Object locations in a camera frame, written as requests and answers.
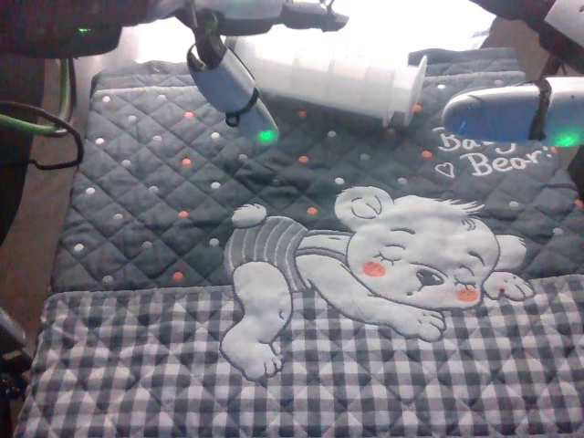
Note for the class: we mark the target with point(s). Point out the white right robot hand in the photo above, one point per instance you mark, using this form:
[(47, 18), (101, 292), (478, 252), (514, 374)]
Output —
[(497, 111)]

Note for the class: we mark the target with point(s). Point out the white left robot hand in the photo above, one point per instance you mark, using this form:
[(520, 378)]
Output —
[(228, 86)]

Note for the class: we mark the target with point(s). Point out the grey quilt with bear print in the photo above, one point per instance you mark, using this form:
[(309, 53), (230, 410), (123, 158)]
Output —
[(182, 365)]

